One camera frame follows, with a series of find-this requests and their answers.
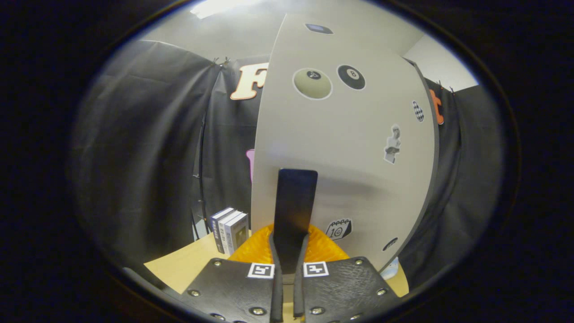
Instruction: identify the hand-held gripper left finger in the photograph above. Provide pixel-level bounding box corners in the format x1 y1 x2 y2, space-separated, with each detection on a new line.
179 224 284 323

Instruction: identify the black backdrop cloth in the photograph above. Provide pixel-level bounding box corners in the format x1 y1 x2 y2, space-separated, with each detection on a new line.
67 39 505 288

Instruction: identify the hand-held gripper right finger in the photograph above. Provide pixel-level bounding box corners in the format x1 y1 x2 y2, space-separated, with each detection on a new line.
294 224 400 323

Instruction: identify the white cabinet door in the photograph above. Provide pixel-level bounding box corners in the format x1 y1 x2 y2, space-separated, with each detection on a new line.
250 13 436 274

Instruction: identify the white book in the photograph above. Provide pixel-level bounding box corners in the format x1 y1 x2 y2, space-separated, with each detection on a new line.
217 210 243 255

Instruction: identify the grey book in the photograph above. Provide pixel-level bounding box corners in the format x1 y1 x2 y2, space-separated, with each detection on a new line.
224 212 250 257

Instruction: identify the black door handle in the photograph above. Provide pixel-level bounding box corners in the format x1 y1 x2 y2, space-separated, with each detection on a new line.
273 169 318 275

